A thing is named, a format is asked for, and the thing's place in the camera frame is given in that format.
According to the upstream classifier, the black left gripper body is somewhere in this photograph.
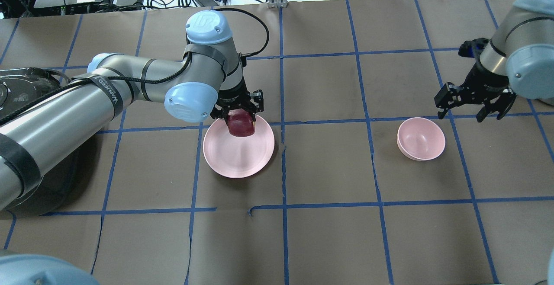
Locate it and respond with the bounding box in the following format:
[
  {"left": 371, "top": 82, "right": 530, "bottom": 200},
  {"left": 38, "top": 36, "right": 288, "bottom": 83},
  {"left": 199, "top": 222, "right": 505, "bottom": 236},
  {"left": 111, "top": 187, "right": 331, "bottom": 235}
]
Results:
[{"left": 215, "top": 88, "right": 264, "bottom": 113}]

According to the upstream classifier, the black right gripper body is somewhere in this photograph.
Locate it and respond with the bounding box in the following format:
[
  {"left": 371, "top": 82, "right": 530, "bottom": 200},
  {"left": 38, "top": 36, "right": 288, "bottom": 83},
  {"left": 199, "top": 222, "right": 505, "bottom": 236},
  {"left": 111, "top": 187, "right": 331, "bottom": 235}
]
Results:
[{"left": 435, "top": 38, "right": 518, "bottom": 114}]

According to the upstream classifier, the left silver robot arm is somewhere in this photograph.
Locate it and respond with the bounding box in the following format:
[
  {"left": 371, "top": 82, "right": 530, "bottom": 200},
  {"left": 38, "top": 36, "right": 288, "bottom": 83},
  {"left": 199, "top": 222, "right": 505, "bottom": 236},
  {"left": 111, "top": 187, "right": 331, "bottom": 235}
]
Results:
[{"left": 0, "top": 7, "right": 264, "bottom": 208}]

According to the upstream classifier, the black rice cooker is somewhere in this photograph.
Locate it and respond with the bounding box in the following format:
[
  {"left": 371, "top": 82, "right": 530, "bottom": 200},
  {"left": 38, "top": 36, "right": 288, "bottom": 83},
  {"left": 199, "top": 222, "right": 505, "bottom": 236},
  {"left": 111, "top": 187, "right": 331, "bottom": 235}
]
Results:
[{"left": 1, "top": 67, "right": 80, "bottom": 219}]

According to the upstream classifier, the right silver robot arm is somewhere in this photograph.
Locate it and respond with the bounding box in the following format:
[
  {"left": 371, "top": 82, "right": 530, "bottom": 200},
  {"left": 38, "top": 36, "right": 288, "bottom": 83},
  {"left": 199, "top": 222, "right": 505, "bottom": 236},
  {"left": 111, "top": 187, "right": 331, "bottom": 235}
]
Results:
[{"left": 435, "top": 0, "right": 554, "bottom": 123}]

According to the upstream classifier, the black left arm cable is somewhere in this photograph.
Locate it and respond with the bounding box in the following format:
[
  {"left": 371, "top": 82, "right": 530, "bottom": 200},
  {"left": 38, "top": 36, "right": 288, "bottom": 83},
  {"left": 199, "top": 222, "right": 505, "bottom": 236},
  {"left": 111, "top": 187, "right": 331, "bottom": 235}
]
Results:
[{"left": 0, "top": 7, "right": 270, "bottom": 125}]

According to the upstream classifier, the pink plate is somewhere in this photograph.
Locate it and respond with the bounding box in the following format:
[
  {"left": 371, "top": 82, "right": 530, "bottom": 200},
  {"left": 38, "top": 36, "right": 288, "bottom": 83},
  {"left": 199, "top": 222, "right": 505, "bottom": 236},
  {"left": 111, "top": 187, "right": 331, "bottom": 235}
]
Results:
[{"left": 203, "top": 116, "right": 275, "bottom": 179}]

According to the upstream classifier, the pink bowl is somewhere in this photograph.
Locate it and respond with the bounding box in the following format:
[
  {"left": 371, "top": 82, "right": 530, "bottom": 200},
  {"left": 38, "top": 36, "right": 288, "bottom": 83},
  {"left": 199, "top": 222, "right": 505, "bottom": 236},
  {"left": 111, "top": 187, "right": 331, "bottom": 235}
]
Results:
[{"left": 396, "top": 117, "right": 446, "bottom": 161}]

